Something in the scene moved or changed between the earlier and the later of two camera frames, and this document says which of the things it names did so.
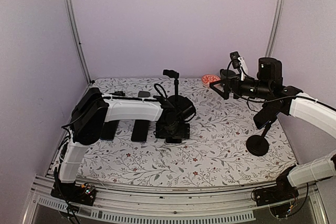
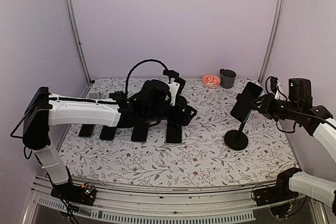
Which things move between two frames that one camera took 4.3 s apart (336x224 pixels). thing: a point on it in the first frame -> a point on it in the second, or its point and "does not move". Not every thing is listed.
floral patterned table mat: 216,154 does not move
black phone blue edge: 108,130 does not move
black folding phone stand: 119,93 does not move
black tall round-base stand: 258,145 -> 236,139
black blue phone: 268,112 -> 242,107
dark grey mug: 223,73 does not move
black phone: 140,130 does not move
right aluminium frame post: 279,12 does not move
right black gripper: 226,94 -> 266,104
